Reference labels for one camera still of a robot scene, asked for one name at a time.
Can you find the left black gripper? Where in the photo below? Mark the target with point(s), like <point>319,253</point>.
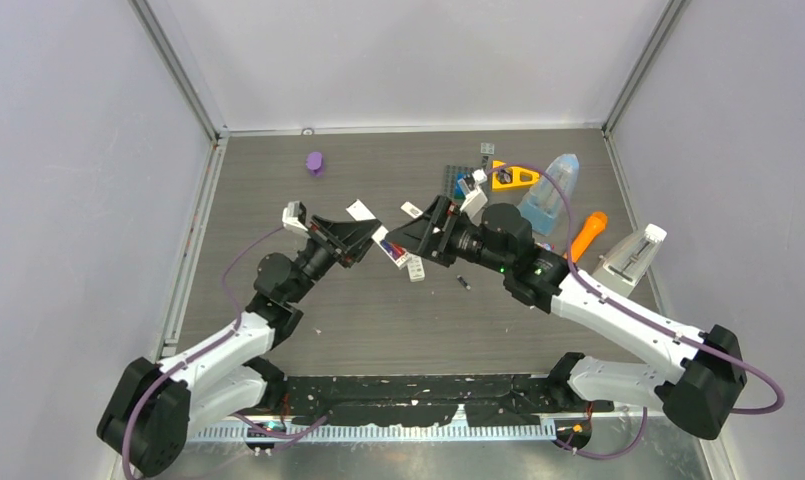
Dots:
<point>348,240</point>

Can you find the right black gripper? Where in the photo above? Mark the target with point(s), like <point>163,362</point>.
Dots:
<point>417,236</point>

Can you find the orange red battery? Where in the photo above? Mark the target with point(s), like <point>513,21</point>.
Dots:
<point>397,254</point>

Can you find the white battery cover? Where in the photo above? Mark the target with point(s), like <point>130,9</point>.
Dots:
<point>411,210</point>

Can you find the slim white remote control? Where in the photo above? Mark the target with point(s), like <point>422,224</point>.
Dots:
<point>360,212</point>

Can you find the blue purple battery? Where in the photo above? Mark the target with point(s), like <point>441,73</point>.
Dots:
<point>386,246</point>

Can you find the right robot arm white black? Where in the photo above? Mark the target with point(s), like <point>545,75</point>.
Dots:
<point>694,377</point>

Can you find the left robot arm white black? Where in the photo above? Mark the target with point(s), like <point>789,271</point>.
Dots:
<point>157,405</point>

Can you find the white air conditioner remote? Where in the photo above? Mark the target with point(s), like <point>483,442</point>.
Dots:
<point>415,269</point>

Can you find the blue lego brick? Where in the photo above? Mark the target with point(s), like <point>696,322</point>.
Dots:
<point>460,188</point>

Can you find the black battery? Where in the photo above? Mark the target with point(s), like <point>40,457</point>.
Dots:
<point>463,282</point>

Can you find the grey lego baseplate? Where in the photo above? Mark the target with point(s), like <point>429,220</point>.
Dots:
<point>450,174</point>

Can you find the purple plastic toy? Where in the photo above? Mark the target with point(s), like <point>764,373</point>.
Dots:
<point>315,163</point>

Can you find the yellow triangle toy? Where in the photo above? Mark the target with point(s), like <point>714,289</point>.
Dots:
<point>505,178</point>

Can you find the grey lego piece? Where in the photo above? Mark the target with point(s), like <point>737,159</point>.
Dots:
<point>487,151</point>

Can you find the orange toy microphone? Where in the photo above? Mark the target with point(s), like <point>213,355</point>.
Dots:
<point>593,226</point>

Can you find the white metronome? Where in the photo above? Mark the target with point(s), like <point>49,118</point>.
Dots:
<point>622,268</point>

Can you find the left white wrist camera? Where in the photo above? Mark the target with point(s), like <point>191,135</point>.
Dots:
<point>293,218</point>

